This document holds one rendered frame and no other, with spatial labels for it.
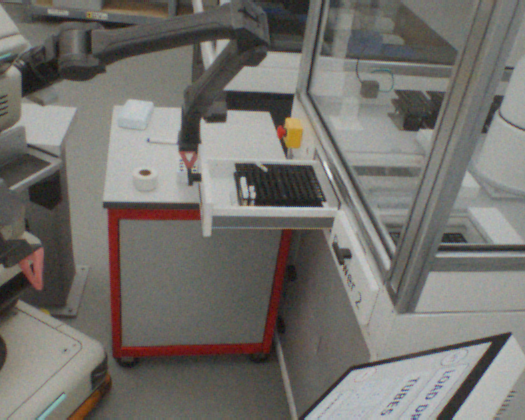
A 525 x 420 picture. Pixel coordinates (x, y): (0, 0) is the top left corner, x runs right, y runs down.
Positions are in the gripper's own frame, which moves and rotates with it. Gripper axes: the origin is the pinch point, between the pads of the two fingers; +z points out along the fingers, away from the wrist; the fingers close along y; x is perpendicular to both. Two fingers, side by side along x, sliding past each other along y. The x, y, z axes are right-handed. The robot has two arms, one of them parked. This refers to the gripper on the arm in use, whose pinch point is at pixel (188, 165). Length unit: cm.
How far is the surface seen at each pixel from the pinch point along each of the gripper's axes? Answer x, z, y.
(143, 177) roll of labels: 13.3, 1.0, -5.3
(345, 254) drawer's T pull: -33, -10, -54
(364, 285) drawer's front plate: -34, -10, -64
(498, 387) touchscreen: -31, -38, -112
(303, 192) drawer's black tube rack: -28.5, -8.6, -26.5
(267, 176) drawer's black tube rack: -20.2, -8.2, -18.2
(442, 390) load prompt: -25, -37, -111
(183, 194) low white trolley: 1.8, 5.1, -7.8
